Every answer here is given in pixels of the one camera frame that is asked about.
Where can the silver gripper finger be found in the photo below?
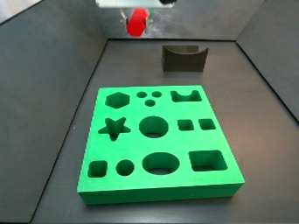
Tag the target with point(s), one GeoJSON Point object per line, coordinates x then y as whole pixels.
{"type": "Point", "coordinates": [150, 17]}
{"type": "Point", "coordinates": [125, 17]}

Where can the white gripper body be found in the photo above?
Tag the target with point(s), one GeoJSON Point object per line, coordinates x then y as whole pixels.
{"type": "Point", "coordinates": [135, 3]}

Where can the red hexagonal prism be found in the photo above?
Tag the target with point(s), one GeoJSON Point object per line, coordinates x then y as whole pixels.
{"type": "Point", "coordinates": [137, 22]}

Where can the black curved holder stand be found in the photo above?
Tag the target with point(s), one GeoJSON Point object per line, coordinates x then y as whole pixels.
{"type": "Point", "coordinates": [183, 58]}

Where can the green foam shape-sorter block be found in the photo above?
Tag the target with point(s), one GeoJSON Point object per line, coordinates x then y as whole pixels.
{"type": "Point", "coordinates": [157, 148]}

